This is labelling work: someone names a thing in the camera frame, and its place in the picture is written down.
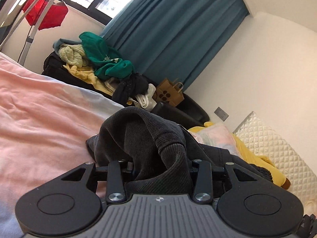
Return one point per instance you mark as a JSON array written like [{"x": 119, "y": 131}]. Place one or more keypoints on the black sofa chair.
[{"x": 187, "y": 113}]

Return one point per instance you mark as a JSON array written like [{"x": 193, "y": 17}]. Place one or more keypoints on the white quilted headboard cushion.
[{"x": 262, "y": 140}]

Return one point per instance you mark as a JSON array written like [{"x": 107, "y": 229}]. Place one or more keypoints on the pastel pink bed duvet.
[{"x": 44, "y": 127}]

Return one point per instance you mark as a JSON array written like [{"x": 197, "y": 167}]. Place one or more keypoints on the silver garment steamer stand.
[{"x": 40, "y": 14}]

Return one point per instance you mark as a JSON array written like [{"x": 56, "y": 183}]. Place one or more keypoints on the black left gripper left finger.
[{"x": 119, "y": 172}]

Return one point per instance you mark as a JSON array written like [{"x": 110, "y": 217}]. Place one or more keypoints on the teal curtain right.
[{"x": 173, "y": 39}]

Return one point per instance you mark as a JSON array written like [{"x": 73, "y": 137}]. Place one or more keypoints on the grey wall socket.
[{"x": 221, "y": 114}]

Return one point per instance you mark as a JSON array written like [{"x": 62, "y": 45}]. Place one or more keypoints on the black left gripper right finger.
[{"x": 203, "y": 191}]

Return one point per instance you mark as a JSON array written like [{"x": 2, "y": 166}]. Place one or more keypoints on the brown paper bag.
[{"x": 169, "y": 92}]

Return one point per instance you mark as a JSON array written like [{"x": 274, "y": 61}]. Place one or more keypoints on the pastel pillow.
[{"x": 215, "y": 135}]

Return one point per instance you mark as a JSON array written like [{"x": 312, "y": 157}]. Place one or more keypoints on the white garment on chair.
[{"x": 146, "y": 101}]

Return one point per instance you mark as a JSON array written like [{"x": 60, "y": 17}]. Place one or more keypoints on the black garment on chair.
[{"x": 136, "y": 85}]

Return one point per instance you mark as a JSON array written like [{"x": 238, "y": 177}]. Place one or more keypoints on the yellow plush toy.
[{"x": 278, "y": 177}]

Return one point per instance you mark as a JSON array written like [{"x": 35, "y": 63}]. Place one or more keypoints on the yellow garment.
[{"x": 87, "y": 75}]

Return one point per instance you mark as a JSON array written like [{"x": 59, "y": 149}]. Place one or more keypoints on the pale green knitted garment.
[{"x": 73, "y": 55}]

